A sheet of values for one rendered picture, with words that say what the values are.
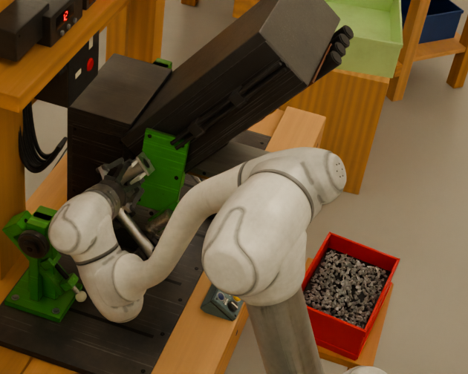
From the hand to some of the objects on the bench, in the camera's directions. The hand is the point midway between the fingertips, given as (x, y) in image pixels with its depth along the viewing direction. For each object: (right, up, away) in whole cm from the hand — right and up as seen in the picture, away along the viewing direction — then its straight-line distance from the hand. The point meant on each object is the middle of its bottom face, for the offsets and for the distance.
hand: (136, 170), depth 221 cm
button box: (+22, -35, +13) cm, 44 cm away
